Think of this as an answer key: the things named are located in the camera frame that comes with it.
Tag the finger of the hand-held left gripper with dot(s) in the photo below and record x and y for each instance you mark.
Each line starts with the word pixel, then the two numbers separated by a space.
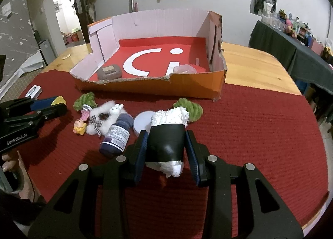
pixel 54 112
pixel 44 103

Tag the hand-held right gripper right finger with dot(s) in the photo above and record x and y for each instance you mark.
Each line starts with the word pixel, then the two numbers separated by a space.
pixel 193 159

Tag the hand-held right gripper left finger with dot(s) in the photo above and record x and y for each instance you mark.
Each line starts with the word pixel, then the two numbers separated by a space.
pixel 140 157

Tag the yellow small toy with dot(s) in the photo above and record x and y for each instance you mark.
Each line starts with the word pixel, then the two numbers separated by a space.
pixel 59 99

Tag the yellow doll figurine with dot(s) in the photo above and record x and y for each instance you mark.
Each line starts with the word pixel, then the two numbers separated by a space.
pixel 79 127

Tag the pink small toy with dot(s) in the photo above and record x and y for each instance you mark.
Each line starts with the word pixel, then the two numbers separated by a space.
pixel 84 115

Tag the dark blue bottle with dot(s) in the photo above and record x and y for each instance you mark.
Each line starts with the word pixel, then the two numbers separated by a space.
pixel 116 137

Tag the green fuzzy ball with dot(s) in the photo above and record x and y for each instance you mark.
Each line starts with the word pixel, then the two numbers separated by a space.
pixel 191 108
pixel 84 101

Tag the white round jar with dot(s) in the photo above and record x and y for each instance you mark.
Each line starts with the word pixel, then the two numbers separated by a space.
pixel 141 124

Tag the white fluffy rabbit plush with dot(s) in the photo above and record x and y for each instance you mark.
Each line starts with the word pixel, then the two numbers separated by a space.
pixel 104 121

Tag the orange cardboard box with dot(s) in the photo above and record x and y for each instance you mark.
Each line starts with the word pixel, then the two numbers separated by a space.
pixel 156 72

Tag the person's left forearm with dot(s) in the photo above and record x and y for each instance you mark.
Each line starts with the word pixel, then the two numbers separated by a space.
pixel 18 213

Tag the person's left hand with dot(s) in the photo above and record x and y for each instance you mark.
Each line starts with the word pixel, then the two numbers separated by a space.
pixel 10 162

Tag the white remote fob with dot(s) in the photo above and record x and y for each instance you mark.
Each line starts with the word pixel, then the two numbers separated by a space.
pixel 33 91

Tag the small beige object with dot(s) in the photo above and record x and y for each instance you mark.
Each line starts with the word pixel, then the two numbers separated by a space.
pixel 66 56

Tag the grey bin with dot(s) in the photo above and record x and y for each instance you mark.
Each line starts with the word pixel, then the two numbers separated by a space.
pixel 46 51

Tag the red table mat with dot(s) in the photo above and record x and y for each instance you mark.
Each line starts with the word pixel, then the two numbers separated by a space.
pixel 247 137

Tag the grey-brown small case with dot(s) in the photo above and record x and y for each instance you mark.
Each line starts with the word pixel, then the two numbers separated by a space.
pixel 109 72

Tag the red baskets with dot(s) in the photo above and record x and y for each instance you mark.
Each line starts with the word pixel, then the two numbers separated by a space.
pixel 74 37

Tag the dark cloth covered table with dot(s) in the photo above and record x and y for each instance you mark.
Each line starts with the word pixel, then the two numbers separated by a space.
pixel 294 54

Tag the row of assorted bottles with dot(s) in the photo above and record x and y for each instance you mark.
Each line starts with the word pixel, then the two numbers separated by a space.
pixel 299 26

